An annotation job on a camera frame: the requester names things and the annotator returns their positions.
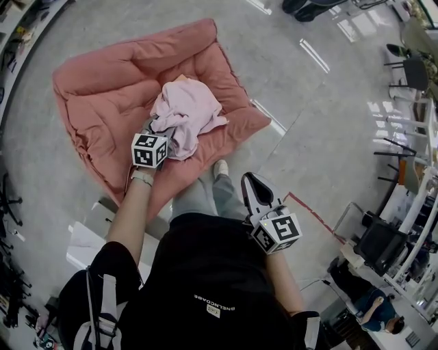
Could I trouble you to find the person's right forearm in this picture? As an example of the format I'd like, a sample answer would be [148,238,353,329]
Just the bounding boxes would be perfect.
[265,252,306,317]

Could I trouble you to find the person's black shirt torso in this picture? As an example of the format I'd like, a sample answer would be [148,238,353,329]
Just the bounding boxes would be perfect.
[57,213,331,350]

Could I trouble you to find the person's white shoe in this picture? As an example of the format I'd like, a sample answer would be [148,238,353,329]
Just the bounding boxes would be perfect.
[212,159,230,179]

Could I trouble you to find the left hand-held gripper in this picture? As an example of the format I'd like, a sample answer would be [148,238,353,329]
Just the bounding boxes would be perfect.
[131,118,179,171]

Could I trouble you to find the person's left forearm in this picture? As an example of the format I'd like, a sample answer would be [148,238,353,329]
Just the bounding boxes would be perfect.
[105,174,155,271]

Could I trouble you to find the curved white counter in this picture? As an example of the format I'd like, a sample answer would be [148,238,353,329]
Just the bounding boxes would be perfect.
[0,0,75,116]

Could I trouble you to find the light pink cloth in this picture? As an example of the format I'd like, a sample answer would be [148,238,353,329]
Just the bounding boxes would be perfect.
[149,75,229,161]

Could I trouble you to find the black tripod stands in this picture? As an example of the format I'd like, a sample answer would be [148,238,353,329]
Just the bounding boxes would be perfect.
[0,235,34,327]

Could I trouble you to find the black office chair base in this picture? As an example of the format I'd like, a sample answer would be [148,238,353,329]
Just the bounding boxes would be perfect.
[0,172,24,228]

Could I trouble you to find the beige wristband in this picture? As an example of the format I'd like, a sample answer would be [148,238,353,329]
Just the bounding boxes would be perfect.
[131,170,155,188]

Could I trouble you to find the pink cushion seat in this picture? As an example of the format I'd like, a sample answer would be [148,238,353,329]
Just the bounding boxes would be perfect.
[51,18,273,208]

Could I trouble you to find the grey backpack strap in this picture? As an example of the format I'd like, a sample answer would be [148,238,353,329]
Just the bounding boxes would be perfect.
[305,316,322,350]
[73,273,120,350]

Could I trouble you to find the white desk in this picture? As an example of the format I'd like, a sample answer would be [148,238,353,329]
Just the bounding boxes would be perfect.
[374,98,438,308]

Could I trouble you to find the person's grey trouser legs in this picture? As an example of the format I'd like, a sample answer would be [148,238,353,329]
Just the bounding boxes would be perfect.
[170,172,248,227]

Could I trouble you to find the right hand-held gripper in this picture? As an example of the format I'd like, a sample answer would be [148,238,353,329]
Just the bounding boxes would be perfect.
[240,172,304,256]

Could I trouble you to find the white low platform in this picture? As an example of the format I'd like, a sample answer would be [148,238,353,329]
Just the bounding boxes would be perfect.
[66,196,172,274]

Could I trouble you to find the black monitor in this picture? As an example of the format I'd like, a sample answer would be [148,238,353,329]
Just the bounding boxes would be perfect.
[353,218,410,278]

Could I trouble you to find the black chair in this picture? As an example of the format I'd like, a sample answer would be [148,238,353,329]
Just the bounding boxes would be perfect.
[383,43,430,92]

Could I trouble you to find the black metal chair frame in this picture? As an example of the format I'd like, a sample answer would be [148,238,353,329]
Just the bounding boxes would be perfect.
[373,137,417,183]

